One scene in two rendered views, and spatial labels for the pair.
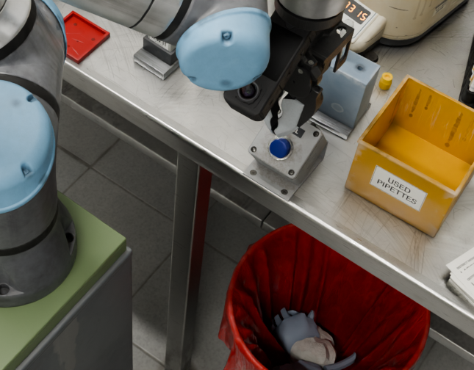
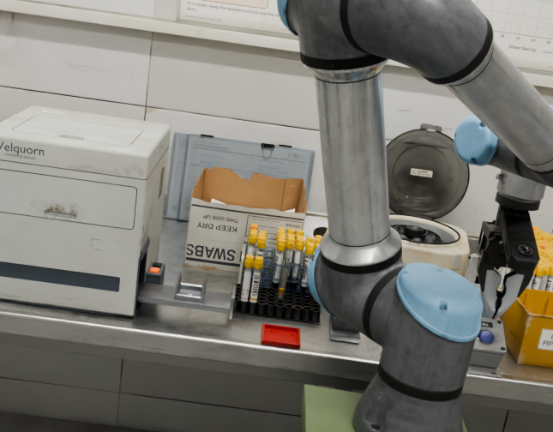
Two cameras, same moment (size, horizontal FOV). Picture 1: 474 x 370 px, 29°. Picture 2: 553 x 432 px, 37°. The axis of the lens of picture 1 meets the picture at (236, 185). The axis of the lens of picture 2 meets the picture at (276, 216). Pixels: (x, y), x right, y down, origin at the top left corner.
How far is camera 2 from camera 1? 102 cm
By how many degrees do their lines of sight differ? 44
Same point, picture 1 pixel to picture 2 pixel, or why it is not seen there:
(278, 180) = (483, 369)
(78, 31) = (278, 333)
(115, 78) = (330, 350)
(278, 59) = (525, 231)
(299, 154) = (499, 337)
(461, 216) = not seen: outside the picture
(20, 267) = (458, 412)
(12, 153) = (468, 291)
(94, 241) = not seen: hidden behind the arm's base
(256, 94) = (531, 249)
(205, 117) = not seen: hidden behind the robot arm
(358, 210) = (537, 371)
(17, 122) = (451, 278)
